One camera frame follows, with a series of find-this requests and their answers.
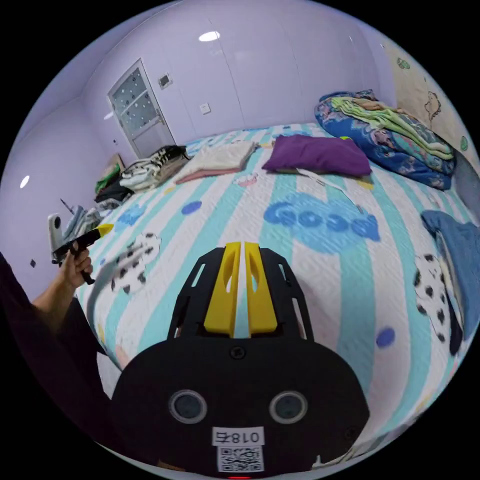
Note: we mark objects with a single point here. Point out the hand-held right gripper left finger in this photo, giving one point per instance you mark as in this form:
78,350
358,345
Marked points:
222,300

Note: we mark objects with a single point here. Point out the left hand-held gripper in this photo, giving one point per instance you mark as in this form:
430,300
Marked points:
80,243

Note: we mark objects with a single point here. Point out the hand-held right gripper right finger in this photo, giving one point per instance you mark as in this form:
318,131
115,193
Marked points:
261,303

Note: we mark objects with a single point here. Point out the person's left forearm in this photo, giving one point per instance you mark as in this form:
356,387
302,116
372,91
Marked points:
50,303

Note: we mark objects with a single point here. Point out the blue jeans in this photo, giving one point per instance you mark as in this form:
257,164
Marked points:
455,245

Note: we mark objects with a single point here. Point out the person's left hand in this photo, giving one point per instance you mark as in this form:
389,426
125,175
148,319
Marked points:
75,270

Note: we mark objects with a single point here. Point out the bed with striped printed sheet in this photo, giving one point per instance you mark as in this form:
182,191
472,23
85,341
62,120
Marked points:
318,292

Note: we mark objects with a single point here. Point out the pile of clothes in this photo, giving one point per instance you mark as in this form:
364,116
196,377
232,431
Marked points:
144,173

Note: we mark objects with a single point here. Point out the white door with dotted glass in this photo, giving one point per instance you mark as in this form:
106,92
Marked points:
140,112

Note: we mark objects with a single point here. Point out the folded cream and pink cloth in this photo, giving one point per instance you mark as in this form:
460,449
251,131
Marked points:
219,161

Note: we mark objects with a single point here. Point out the purple pillow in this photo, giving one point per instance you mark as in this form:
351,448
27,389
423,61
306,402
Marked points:
318,154

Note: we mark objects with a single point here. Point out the person's body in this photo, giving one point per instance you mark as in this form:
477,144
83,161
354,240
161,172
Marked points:
30,375

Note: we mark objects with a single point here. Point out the rolled blue patterned quilt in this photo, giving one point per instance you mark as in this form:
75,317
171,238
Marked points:
390,140

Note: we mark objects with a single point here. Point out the round ceiling lamp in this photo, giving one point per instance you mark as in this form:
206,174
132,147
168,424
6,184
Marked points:
209,36

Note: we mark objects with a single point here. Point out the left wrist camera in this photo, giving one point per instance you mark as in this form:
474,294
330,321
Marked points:
54,234

